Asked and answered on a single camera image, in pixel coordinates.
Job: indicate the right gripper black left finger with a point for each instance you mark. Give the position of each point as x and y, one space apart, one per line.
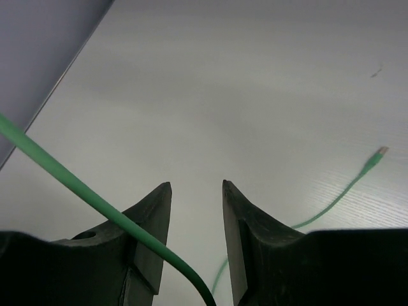
103 265

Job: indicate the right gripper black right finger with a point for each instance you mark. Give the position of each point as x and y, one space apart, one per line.
273 264

